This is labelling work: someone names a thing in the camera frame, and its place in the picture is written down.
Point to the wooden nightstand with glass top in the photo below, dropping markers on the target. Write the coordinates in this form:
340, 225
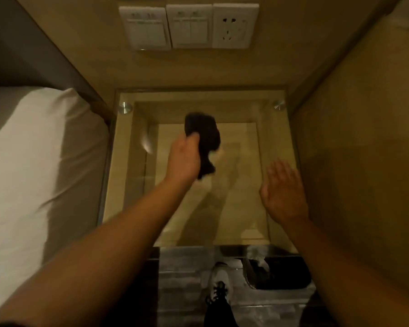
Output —
231, 200

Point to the dark cleaning cloth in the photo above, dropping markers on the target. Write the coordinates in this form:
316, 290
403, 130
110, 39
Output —
206, 139

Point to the white shoe with black laces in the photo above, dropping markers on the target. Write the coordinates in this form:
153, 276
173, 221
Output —
221, 282

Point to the white wall socket plate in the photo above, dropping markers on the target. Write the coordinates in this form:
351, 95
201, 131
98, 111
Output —
235, 25

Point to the white double switch plate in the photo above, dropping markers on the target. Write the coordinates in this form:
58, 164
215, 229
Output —
145, 27
190, 26

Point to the black trash bin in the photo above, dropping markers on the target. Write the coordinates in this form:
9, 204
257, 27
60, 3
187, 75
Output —
283, 274

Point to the person's right thumb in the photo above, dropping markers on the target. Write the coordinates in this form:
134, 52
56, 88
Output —
264, 192

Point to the person's left forearm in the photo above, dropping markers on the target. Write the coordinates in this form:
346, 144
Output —
99, 255

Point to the person's right hand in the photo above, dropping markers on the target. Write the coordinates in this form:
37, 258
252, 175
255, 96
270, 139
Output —
286, 197

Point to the person's left hand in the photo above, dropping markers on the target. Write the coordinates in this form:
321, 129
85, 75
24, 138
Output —
182, 160

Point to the person's black trouser leg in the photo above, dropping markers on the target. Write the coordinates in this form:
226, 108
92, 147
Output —
221, 315

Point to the white bed pillow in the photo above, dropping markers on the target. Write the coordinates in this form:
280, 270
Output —
37, 173

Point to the person's right forearm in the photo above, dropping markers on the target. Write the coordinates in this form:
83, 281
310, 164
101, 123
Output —
340, 279

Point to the white crumpled tissue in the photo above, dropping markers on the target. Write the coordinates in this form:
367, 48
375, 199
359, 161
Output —
259, 258

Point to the person's left fingers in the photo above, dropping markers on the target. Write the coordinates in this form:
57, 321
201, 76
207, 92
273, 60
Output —
192, 137

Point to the round metal glass standoff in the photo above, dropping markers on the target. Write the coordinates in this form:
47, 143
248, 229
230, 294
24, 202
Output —
124, 108

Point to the grey padded headboard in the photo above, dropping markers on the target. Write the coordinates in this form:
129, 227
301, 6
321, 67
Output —
30, 54

